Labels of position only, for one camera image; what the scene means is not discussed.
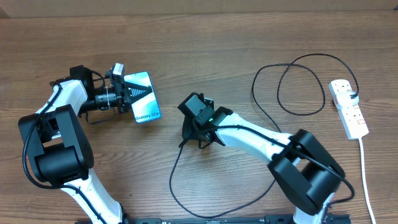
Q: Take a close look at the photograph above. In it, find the white charger plug adapter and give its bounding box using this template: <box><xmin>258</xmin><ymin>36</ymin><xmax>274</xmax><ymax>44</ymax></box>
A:
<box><xmin>335</xmin><ymin>91</ymin><xmax>359</xmax><ymax>110</ymax></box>

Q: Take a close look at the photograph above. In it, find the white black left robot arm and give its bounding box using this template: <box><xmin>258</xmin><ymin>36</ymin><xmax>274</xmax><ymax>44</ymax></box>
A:
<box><xmin>18</xmin><ymin>63</ymin><xmax>154</xmax><ymax>223</ymax></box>

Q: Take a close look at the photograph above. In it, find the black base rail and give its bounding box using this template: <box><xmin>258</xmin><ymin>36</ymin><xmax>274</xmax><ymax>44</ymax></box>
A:
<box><xmin>74</xmin><ymin>213</ymin><xmax>352</xmax><ymax>224</ymax></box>

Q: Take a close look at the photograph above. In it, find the black charger cable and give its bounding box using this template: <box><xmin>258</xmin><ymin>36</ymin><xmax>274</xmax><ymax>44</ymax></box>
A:
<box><xmin>169</xmin><ymin>53</ymin><xmax>360</xmax><ymax>219</ymax></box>

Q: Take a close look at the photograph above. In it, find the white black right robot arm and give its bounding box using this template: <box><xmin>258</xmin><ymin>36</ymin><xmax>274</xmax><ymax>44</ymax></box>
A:
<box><xmin>178</xmin><ymin>92</ymin><xmax>354</xmax><ymax>223</ymax></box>

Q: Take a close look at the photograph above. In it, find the white power strip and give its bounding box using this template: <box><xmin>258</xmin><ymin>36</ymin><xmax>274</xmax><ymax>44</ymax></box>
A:
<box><xmin>328</xmin><ymin>79</ymin><xmax>369</xmax><ymax>139</ymax></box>

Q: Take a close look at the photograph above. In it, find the white power strip cord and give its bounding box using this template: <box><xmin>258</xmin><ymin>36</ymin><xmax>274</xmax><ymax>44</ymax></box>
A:
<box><xmin>358</xmin><ymin>138</ymin><xmax>377</xmax><ymax>224</ymax></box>

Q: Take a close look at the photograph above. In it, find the blue Samsung smartphone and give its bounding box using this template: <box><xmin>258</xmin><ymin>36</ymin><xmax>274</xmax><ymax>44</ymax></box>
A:
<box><xmin>124</xmin><ymin>72</ymin><xmax>162</xmax><ymax>124</ymax></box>

